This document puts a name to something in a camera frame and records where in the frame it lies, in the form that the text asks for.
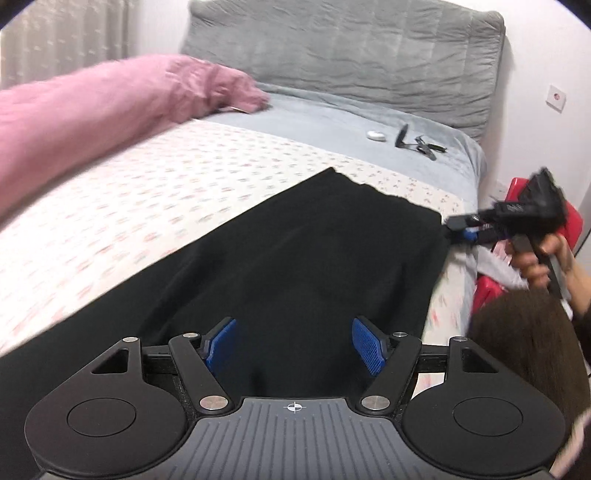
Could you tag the white wall socket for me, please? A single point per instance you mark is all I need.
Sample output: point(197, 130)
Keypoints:
point(556, 97)

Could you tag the small white case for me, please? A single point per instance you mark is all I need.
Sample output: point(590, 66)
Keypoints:
point(375, 135)

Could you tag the grey padded headboard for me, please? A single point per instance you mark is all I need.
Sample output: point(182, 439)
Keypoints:
point(351, 50)

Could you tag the light grey blanket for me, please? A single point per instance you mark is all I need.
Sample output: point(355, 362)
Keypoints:
point(351, 124)

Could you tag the person's right hand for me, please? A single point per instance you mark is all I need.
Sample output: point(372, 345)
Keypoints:
point(531, 270)

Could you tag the red plastic stool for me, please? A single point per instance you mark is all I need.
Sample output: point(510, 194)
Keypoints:
point(570, 221)

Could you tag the beige patterned curtain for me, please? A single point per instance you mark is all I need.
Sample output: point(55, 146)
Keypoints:
point(60, 37)

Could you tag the black pants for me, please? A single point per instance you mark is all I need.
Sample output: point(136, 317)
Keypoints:
point(295, 277)

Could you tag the person's brown hair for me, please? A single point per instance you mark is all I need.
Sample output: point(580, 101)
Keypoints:
point(526, 341)

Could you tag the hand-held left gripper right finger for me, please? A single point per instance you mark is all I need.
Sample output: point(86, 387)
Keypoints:
point(367, 342)

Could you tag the cherry print bed sheet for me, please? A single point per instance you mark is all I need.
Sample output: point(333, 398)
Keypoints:
point(152, 198)

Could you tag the pink duvet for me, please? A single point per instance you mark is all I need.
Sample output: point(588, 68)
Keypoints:
point(92, 115)

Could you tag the black hair clip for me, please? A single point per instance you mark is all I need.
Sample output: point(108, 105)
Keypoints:
point(401, 136)

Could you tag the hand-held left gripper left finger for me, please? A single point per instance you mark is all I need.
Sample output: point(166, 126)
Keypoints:
point(222, 340)

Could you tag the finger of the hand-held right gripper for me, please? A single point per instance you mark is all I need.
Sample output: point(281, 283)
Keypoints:
point(475, 235)
point(468, 220)

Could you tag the person's right forearm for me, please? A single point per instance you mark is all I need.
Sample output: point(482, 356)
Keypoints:
point(579, 290)

